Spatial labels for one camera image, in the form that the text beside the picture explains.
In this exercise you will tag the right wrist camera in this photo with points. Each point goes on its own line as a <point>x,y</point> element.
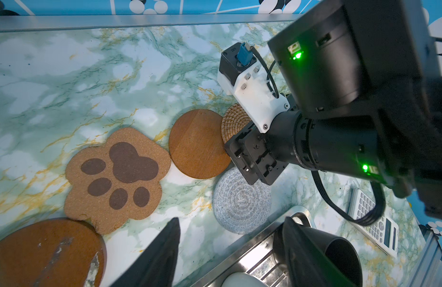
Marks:
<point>243,73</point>

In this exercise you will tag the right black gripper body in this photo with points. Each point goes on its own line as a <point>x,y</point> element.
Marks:
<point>249,153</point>

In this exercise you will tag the white mug back row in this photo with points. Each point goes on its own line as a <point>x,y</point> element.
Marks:
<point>240,279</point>

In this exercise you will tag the rattan round coaster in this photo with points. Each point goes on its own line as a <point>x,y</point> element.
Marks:
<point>233,121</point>

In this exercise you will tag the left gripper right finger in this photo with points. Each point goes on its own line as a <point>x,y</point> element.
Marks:
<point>307,258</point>

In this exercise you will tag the white calculator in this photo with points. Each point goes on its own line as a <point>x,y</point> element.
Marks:
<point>384,232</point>

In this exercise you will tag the dark brown round coaster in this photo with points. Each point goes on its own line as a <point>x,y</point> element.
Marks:
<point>53,253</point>

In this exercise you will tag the cork paw print coaster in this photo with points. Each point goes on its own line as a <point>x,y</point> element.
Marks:
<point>117,181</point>

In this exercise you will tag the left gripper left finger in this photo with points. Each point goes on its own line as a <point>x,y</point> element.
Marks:
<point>157,264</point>

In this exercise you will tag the metal tray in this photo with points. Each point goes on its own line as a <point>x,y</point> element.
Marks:
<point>257,256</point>

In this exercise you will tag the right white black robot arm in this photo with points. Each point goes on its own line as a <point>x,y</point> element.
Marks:
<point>366,112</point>

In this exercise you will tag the black mug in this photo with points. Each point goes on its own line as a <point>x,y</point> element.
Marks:
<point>335,254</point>

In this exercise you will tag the brown wooden round coaster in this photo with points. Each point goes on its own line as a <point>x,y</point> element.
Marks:
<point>196,145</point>

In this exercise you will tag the grey woven round coaster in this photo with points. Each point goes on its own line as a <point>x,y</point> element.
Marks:
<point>238,206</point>

